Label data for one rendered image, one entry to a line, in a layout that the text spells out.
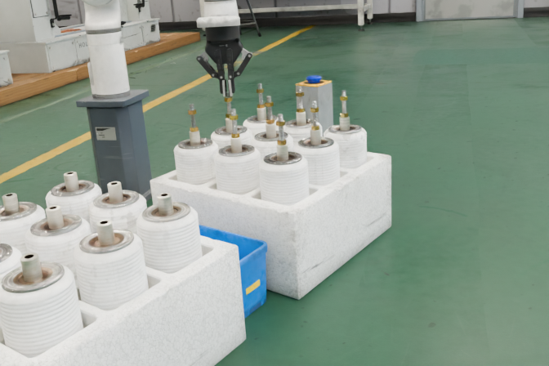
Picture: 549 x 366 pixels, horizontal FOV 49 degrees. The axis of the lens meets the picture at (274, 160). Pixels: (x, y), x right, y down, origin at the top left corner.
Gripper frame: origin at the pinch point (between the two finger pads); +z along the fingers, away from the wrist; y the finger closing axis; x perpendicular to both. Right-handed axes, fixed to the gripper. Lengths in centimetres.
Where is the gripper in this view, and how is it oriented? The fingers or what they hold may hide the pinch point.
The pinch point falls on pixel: (227, 87)
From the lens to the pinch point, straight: 138.3
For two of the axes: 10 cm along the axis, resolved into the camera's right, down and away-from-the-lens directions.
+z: 0.6, 9.5, 3.1
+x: -0.2, 3.1, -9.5
